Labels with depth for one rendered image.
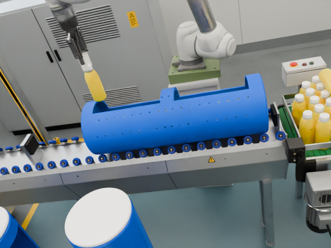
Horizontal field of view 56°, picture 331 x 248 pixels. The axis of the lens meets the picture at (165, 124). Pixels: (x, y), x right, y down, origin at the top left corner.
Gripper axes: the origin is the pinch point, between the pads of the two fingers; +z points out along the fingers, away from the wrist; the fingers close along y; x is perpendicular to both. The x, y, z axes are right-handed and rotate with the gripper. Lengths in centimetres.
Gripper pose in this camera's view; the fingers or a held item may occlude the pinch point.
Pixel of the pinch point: (85, 61)
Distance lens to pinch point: 147.0
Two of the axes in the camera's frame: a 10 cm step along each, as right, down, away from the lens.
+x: 9.7, -1.4, -2.0
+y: -0.7, 6.1, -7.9
